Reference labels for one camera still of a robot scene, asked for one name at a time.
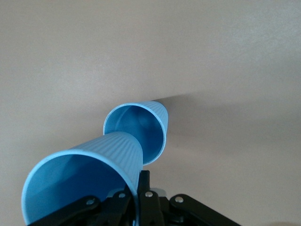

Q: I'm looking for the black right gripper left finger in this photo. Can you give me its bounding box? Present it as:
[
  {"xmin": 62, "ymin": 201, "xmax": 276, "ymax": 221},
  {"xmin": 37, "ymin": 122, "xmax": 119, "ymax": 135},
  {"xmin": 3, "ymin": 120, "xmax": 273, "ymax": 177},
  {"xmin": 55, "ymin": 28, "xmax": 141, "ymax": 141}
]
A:
[{"xmin": 30, "ymin": 189, "xmax": 136, "ymax": 226}]

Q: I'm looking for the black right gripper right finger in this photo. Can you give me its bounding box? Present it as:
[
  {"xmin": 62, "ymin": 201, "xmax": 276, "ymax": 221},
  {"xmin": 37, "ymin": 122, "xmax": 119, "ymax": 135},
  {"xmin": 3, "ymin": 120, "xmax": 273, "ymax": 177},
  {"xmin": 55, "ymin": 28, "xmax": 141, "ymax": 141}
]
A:
[{"xmin": 137, "ymin": 170, "xmax": 241, "ymax": 226}]

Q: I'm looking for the blue ribbed plastic cup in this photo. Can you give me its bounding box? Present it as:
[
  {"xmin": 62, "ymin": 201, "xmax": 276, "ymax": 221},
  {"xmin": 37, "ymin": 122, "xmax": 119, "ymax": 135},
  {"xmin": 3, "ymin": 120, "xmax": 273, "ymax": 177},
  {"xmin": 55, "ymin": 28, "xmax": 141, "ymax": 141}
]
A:
[
  {"xmin": 103, "ymin": 100, "xmax": 169, "ymax": 166},
  {"xmin": 21, "ymin": 131, "xmax": 144, "ymax": 226}
]

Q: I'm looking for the brown paper table cover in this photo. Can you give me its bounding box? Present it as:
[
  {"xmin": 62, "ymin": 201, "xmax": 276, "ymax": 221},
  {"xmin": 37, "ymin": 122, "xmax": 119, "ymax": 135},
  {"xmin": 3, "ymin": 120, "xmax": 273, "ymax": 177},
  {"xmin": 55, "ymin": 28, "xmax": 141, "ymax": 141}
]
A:
[{"xmin": 0, "ymin": 0, "xmax": 301, "ymax": 226}]

